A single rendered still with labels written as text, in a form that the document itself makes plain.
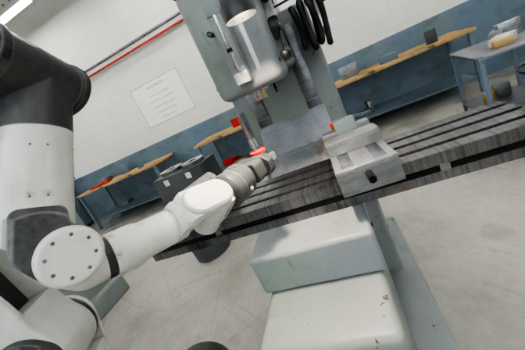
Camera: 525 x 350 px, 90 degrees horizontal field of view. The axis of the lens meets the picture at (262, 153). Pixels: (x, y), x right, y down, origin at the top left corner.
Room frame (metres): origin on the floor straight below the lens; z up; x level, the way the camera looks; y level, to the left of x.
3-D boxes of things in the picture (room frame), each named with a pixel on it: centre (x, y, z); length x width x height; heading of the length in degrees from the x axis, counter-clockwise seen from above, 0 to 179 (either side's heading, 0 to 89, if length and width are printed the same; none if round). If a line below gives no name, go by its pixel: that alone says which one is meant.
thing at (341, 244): (0.84, -0.07, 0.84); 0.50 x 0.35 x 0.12; 162
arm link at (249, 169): (0.65, 0.06, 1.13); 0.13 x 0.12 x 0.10; 54
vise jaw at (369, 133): (0.72, -0.25, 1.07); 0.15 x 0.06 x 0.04; 75
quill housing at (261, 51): (0.84, -0.08, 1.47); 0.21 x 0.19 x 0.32; 72
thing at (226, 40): (0.73, -0.04, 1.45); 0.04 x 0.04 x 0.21; 72
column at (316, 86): (1.43, -0.26, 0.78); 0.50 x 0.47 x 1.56; 162
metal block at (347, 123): (0.78, -0.26, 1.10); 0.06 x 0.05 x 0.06; 75
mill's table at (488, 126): (0.83, -0.09, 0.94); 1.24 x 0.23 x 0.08; 72
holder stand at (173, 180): (0.99, 0.29, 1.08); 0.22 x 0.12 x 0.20; 69
